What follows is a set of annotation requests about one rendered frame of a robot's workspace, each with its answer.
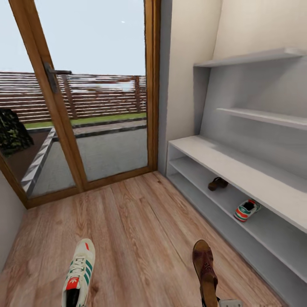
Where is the gym shoe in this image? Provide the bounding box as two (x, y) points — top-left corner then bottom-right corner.
(61, 238), (96, 307)
(234, 199), (262, 222)

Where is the sandal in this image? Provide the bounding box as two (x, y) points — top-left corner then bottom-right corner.
(208, 177), (228, 191)
(192, 240), (218, 307)

